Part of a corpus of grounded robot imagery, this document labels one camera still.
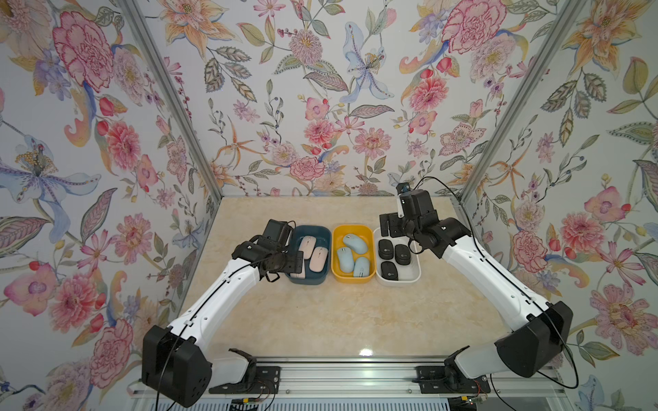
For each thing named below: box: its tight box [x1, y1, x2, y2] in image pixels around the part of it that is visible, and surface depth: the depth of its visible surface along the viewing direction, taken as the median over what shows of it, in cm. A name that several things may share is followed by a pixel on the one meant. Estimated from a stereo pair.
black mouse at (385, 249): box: [377, 238, 395, 260], surface depth 103 cm
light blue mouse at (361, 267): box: [352, 256, 371, 278], surface depth 96 cm
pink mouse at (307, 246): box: [298, 235, 318, 260], surface depth 104 cm
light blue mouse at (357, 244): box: [342, 233, 369, 256], surface depth 105 cm
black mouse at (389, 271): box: [380, 261, 399, 281], surface depth 97 cm
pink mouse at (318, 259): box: [309, 246, 329, 273], surface depth 100 cm
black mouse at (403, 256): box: [394, 244, 412, 266], surface depth 100 cm
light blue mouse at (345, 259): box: [336, 246, 355, 274], surface depth 99 cm
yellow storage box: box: [330, 224, 377, 284], surface depth 99 cm
